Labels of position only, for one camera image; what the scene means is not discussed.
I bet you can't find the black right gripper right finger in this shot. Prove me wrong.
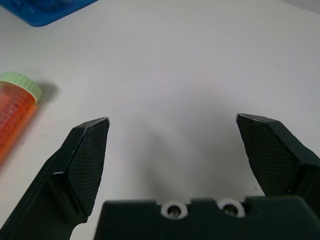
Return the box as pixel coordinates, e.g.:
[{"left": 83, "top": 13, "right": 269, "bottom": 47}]
[{"left": 235, "top": 113, "right": 320, "bottom": 206}]

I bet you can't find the orange tube with green cap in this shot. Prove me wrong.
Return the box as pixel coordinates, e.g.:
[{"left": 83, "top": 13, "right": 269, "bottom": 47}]
[{"left": 0, "top": 71, "right": 42, "bottom": 166}]

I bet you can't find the blue plastic tray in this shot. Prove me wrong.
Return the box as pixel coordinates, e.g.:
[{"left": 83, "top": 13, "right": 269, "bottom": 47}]
[{"left": 0, "top": 0, "right": 100, "bottom": 28}]

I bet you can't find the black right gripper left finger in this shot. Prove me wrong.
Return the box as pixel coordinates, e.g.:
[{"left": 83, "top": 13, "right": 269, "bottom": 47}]
[{"left": 0, "top": 116, "right": 111, "bottom": 240}]

